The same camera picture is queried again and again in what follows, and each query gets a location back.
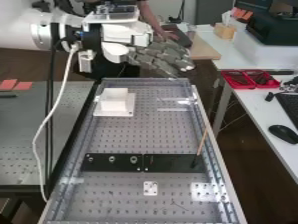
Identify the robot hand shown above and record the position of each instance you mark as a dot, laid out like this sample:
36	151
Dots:
128	40

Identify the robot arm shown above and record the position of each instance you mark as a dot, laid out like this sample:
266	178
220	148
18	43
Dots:
27	30

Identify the dark keyboard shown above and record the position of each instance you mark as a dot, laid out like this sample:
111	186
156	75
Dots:
180	35

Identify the wooden desk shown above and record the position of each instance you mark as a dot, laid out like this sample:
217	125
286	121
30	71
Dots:
204	48

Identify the small white box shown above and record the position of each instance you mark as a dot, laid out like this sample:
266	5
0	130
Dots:
115	101

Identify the cardboard box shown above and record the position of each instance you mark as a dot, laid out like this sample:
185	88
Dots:
224	31

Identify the clear box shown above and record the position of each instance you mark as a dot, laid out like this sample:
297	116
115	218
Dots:
93	120

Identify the red tray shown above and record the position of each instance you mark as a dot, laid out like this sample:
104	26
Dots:
237	79
266	78

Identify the black machine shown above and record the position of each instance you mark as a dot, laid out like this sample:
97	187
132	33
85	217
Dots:
274	28

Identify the thin stick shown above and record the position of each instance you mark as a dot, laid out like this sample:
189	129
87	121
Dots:
204	140

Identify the metal bearing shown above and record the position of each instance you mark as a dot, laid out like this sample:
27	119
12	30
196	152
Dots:
133	159

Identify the black plate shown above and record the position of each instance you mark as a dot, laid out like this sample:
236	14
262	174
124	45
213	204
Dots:
173	163

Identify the white desk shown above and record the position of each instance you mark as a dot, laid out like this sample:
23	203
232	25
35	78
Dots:
266	120

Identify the black keyboard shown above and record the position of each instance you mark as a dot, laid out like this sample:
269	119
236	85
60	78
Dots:
290	108

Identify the small white block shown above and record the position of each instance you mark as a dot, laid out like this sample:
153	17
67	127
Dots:
151	188

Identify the black computer mouse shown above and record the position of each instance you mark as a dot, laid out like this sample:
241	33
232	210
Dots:
284	134

